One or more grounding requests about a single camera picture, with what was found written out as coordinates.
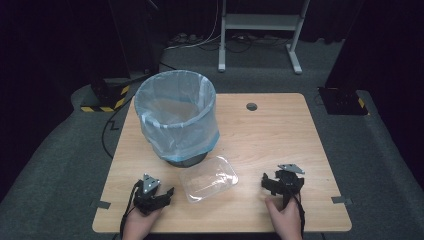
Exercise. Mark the dark round trash bin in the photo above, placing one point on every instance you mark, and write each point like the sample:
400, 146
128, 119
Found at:
186, 161

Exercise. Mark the translucent blue bin liner bag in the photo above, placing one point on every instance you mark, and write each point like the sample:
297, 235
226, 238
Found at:
180, 133

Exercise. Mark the person's left hand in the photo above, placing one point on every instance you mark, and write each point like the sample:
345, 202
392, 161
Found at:
140, 225

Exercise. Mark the black yellow striped stand base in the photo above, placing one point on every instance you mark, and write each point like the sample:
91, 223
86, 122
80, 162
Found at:
343, 101
106, 100

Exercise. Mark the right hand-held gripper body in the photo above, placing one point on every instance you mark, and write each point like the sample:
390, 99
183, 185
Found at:
289, 183

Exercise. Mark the person's right hand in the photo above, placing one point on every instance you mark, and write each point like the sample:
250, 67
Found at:
285, 221

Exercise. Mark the grey tape strip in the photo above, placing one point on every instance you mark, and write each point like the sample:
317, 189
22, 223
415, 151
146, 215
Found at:
341, 200
101, 204

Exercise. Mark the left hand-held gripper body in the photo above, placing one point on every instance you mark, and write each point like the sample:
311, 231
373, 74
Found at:
150, 196

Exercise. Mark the power strip with plugs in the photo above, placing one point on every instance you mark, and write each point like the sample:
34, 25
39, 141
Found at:
183, 39

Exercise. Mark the white metal stand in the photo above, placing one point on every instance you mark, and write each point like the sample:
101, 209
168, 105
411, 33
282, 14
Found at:
260, 21

